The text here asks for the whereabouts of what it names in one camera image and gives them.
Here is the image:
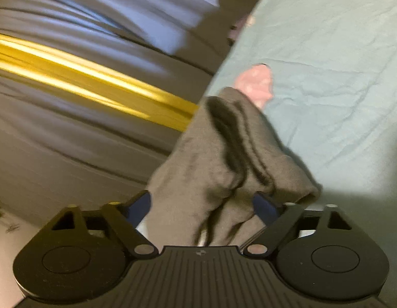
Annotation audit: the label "yellow curtain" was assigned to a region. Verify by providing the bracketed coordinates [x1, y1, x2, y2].
[0, 34, 200, 133]

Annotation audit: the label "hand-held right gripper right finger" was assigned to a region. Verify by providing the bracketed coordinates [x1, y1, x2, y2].
[243, 191, 355, 259]

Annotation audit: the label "grey curtain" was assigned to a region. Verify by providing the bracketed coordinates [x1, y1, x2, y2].
[0, 61, 199, 214]
[0, 0, 276, 106]

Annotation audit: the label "printed bed sheet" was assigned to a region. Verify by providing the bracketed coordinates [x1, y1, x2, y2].
[203, 0, 397, 264]

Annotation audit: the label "grey pants with white drawstring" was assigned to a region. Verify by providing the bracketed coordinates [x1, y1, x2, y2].
[147, 86, 322, 248]

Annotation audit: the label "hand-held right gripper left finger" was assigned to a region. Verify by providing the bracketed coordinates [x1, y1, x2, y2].
[41, 190, 159, 259]

